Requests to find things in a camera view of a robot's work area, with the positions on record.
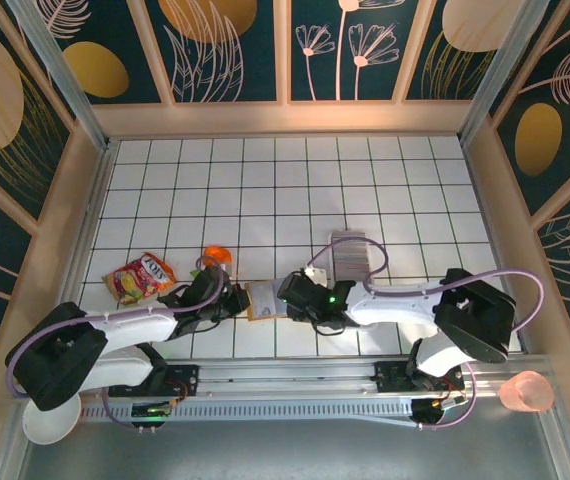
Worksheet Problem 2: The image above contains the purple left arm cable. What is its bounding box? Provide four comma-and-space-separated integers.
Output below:
5, 254, 231, 431

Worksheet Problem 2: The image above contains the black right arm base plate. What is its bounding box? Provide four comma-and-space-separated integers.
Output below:
373, 360, 466, 396

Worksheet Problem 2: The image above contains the white bowl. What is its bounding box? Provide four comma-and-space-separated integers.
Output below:
21, 392, 83, 445

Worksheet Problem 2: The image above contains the aluminium frame post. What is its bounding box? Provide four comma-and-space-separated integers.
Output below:
458, 0, 556, 144
7, 0, 111, 151

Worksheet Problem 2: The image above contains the peach circle gold wall panel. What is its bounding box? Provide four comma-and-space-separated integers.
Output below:
404, 0, 529, 101

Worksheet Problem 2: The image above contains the aluminium table edge strip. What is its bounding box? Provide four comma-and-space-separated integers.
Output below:
59, 142, 119, 341

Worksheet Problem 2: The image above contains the colourful candy bag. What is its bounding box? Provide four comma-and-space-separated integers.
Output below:
100, 251, 177, 305

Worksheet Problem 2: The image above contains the yellow oval feather wall panel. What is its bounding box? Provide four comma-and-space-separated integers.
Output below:
39, 0, 164, 105

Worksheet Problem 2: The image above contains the white feather wall panel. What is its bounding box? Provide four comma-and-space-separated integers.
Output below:
487, 0, 570, 116

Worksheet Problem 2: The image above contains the white slotted cable duct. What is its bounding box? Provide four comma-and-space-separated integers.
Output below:
79, 399, 416, 429

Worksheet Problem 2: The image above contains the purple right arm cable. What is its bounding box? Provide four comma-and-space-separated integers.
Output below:
307, 237, 545, 431

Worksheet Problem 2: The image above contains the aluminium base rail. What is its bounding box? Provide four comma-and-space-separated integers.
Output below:
107, 354, 554, 401

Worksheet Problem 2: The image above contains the pink plastic cup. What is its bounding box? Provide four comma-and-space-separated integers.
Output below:
497, 369, 556, 414

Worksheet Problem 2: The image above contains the large peach circle wall panel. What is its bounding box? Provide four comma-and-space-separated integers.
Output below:
0, 0, 74, 221

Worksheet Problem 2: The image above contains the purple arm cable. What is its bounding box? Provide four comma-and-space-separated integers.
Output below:
5, 254, 231, 431
307, 237, 545, 431

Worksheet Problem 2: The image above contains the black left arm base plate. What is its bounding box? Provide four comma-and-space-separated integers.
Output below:
107, 364, 201, 399

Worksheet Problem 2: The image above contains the flower outline wall panel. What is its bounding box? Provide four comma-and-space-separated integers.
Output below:
290, 0, 424, 101

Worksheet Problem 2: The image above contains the crumpled orange wrapper ball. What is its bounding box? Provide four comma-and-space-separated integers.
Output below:
202, 244, 231, 265

